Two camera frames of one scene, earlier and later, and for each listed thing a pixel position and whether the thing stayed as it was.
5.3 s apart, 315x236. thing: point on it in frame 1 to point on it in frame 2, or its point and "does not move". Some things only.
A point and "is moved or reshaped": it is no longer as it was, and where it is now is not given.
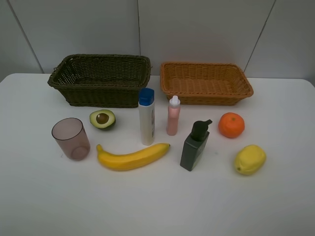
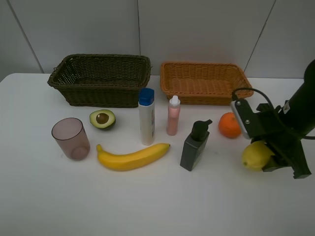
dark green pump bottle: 195,144 does not move
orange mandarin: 231,125 does not move
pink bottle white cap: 173,111 does not move
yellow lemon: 250,160 is moved or reshaped
